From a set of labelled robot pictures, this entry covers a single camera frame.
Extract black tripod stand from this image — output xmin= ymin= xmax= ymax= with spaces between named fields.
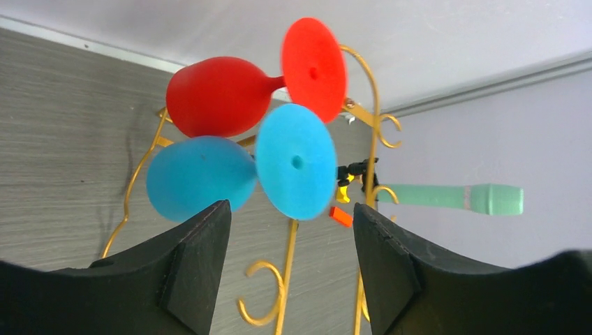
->
xmin=336 ymin=159 xmax=369 ymax=193

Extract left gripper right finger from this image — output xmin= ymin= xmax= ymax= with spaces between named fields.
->
xmin=353 ymin=204 xmax=591 ymax=334

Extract mint green microphone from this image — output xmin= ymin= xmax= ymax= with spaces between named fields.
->
xmin=387 ymin=184 xmax=524 ymax=216

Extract orange block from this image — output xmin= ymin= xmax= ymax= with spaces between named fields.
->
xmin=329 ymin=207 xmax=353 ymax=228

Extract red wine glass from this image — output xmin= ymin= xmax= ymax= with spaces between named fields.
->
xmin=165 ymin=17 xmax=348 ymax=137

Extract yellow block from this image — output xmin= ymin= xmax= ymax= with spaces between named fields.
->
xmin=336 ymin=174 xmax=355 ymax=204

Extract gold wire glass rack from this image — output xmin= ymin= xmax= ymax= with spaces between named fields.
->
xmin=101 ymin=45 xmax=402 ymax=334

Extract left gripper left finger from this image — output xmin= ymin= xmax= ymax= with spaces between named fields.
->
xmin=1 ymin=200 xmax=231 ymax=334

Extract blue wine glass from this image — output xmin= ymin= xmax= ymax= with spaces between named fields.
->
xmin=146 ymin=103 xmax=339 ymax=224

